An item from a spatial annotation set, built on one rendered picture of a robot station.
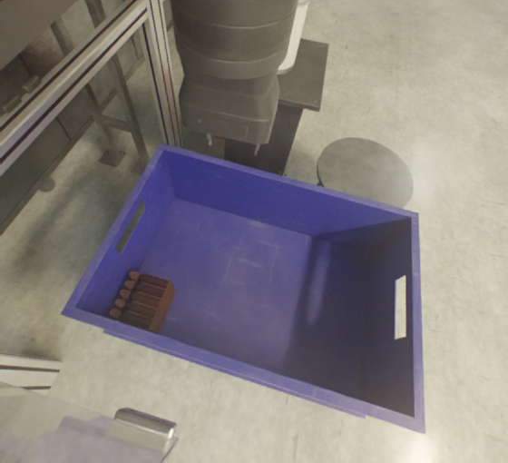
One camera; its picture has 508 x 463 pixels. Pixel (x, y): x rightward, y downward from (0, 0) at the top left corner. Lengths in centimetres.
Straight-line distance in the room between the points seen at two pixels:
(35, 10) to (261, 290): 72
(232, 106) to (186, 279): 60
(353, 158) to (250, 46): 86
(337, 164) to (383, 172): 15
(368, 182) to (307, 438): 73
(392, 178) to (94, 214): 101
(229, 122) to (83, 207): 102
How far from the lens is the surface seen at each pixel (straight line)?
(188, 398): 96
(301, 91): 69
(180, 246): 81
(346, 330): 80
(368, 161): 104
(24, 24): 71
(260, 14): 18
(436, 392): 115
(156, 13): 93
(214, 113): 24
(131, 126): 107
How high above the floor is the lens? 96
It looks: 59 degrees down
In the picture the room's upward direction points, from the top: 8 degrees clockwise
